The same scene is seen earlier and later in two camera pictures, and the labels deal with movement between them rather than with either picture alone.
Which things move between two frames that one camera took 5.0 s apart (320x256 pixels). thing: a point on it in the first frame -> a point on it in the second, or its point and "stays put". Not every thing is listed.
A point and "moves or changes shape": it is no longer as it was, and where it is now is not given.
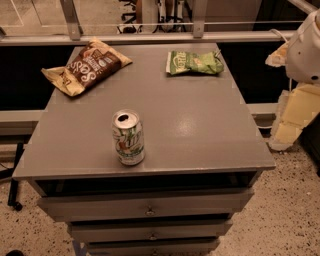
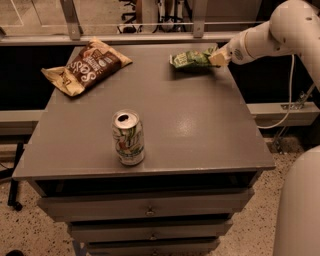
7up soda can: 128,137 stays put
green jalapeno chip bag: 207,63 moves or changes shape
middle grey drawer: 149,230 stays put
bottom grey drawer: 152,246 stays put
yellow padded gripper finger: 278,58 -> 220,56
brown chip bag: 94,64 stays put
